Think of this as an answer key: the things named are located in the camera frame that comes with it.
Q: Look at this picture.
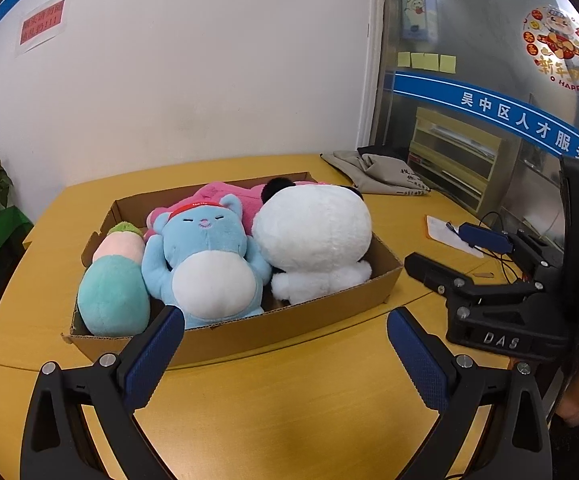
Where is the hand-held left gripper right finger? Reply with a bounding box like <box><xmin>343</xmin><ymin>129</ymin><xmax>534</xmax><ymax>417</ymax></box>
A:
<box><xmin>387</xmin><ymin>306</ymin><xmax>554</xmax><ymax>480</ymax></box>

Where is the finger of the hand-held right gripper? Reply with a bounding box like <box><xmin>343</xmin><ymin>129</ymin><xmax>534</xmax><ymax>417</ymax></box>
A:
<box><xmin>403</xmin><ymin>253</ymin><xmax>545</xmax><ymax>311</ymax></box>
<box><xmin>457</xmin><ymin>222</ymin><xmax>564</xmax><ymax>281</ymax></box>

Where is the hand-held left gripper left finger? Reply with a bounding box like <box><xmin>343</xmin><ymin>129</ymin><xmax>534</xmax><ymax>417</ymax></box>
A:
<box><xmin>19</xmin><ymin>305</ymin><xmax>186</xmax><ymax>480</ymax></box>

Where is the pastel green pink plush toy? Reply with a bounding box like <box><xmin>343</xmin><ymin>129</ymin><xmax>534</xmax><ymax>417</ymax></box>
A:
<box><xmin>78</xmin><ymin>222</ymin><xmax>151</xmax><ymax>337</ymax></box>

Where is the blue plush toy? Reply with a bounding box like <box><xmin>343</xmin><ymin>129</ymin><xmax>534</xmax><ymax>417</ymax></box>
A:
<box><xmin>142</xmin><ymin>195</ymin><xmax>273</xmax><ymax>331</ymax></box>

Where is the white panda plush toy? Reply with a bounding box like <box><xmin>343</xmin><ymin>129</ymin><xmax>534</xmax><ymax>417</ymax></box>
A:
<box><xmin>252</xmin><ymin>178</ymin><xmax>373</xmax><ymax>306</ymax></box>

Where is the brown cardboard box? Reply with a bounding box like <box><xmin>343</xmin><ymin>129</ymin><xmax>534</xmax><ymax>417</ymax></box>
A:
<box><xmin>60</xmin><ymin>171</ymin><xmax>404</xmax><ymax>372</ymax></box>

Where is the white paper sheet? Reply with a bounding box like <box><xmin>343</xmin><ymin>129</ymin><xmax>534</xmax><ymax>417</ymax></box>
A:
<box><xmin>425</xmin><ymin>215</ymin><xmax>485</xmax><ymax>259</ymax></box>

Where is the grey cloth bag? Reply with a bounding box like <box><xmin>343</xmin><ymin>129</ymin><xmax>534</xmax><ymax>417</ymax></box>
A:
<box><xmin>321</xmin><ymin>149</ymin><xmax>431</xmax><ymax>196</ymax></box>

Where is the blue window banner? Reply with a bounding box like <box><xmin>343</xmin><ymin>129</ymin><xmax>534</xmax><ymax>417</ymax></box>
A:
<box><xmin>393</xmin><ymin>71</ymin><xmax>579</xmax><ymax>176</ymax></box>

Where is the round festive window sticker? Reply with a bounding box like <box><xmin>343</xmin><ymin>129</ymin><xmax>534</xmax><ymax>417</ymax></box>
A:
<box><xmin>522</xmin><ymin>4</ymin><xmax>579</xmax><ymax>92</ymax></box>

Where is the blue cartoon poster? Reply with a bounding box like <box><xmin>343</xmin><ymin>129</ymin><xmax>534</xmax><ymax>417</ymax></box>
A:
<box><xmin>400</xmin><ymin>0</ymin><xmax>440</xmax><ymax>42</ymax></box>

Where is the black cable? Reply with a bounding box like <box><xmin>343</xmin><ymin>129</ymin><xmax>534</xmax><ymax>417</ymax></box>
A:
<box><xmin>478</xmin><ymin>211</ymin><xmax>526</xmax><ymax>283</ymax></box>

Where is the red wall notice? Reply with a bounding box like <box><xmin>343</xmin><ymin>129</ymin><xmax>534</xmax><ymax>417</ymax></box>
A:
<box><xmin>16</xmin><ymin>0</ymin><xmax>66</xmax><ymax>53</ymax></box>

